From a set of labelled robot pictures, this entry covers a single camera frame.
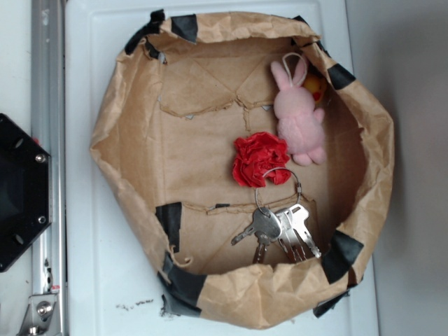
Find silver keys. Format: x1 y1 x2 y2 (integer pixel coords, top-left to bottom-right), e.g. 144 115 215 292
231 180 322 264

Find red crumpled paper flower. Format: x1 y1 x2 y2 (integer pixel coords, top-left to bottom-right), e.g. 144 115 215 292
232 132 291 188

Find pink plush bunny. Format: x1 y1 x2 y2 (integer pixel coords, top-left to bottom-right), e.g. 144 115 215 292
270 52 327 166

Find brown paper bag bin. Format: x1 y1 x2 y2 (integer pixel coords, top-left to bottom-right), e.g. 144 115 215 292
90 10 394 329

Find yellow rubber duck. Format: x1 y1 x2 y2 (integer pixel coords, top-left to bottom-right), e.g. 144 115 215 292
303 73 327 104

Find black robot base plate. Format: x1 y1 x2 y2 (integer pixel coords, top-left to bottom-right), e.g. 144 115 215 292
1 114 51 272

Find aluminium extrusion rail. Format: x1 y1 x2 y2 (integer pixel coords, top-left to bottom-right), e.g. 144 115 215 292
31 1 69 335

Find silver corner bracket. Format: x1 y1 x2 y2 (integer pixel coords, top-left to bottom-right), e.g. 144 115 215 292
17 293 62 336

